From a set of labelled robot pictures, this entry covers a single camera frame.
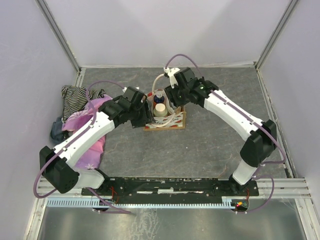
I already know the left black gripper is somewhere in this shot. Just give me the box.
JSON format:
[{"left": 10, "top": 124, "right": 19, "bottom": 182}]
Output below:
[{"left": 129, "top": 99, "right": 156, "bottom": 129}]

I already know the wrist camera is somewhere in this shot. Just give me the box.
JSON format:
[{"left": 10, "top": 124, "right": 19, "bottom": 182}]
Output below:
[
  {"left": 163, "top": 67, "right": 180, "bottom": 89},
  {"left": 122, "top": 86, "right": 140, "bottom": 93}
]

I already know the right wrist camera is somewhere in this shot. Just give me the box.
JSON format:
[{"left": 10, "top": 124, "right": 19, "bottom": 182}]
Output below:
[{"left": 163, "top": 67, "right": 180, "bottom": 89}]

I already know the blue grey crumpled cloth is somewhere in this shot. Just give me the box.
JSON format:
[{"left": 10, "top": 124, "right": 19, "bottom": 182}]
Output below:
[{"left": 49, "top": 116, "right": 69, "bottom": 145}]

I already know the orange bottle dark blue pump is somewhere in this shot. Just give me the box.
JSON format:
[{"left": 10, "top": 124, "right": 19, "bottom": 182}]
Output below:
[{"left": 153, "top": 92, "right": 165, "bottom": 104}]

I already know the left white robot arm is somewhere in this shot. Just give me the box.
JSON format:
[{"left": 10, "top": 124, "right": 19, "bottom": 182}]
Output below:
[{"left": 39, "top": 87, "right": 153, "bottom": 195}]

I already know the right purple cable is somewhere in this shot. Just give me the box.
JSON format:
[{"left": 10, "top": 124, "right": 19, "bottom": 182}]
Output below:
[{"left": 165, "top": 53, "right": 287, "bottom": 215}]

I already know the black white striped cloth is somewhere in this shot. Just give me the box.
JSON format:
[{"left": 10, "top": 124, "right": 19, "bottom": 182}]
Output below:
[{"left": 61, "top": 85, "right": 109, "bottom": 124}]

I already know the green bottle cream cap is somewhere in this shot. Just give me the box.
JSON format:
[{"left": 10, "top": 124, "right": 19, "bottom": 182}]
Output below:
[{"left": 153, "top": 103, "right": 168, "bottom": 117}]

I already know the light blue cable duct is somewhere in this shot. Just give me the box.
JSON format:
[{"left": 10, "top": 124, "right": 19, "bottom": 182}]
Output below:
[{"left": 46, "top": 197, "right": 236, "bottom": 208}]

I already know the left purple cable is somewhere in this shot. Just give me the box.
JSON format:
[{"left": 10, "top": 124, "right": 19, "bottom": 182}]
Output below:
[{"left": 33, "top": 80, "right": 133, "bottom": 215}]

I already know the watermelon canvas tote bag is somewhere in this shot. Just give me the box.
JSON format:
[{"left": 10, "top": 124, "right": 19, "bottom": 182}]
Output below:
[{"left": 143, "top": 73, "right": 186, "bottom": 132}]

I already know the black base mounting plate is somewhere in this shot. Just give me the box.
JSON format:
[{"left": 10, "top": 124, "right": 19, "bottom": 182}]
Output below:
[{"left": 94, "top": 177, "right": 259, "bottom": 205}]

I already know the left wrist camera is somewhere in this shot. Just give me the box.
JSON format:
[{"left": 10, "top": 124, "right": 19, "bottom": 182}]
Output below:
[{"left": 122, "top": 86, "right": 140, "bottom": 93}]

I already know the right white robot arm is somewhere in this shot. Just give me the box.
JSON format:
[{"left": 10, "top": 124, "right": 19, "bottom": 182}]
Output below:
[{"left": 163, "top": 67, "right": 277, "bottom": 196}]

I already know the pink purple snowflake cloth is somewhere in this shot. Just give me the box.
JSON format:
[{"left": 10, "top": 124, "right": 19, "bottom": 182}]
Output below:
[{"left": 56, "top": 96, "right": 115, "bottom": 169}]

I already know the purple cable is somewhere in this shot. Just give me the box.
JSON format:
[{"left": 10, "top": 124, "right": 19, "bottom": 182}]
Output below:
[
  {"left": 165, "top": 53, "right": 287, "bottom": 215},
  {"left": 33, "top": 80, "right": 133, "bottom": 215}
]

